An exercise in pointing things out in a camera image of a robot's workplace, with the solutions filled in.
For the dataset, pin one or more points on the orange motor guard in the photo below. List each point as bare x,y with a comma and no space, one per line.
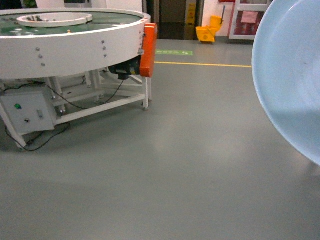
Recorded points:
147,60

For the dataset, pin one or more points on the yellow wet floor sign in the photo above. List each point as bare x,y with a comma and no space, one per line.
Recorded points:
191,14

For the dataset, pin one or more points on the white control box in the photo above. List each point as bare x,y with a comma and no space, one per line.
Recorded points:
30,109

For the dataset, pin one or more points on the yellow mop bucket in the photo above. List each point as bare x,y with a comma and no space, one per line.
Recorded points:
207,34

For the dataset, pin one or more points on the white round conveyor machine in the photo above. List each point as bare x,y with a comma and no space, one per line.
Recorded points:
69,50

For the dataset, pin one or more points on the black electric motor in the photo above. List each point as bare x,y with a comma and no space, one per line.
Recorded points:
125,69

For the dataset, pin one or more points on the light blue oval tray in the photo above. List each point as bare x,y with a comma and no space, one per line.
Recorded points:
286,72

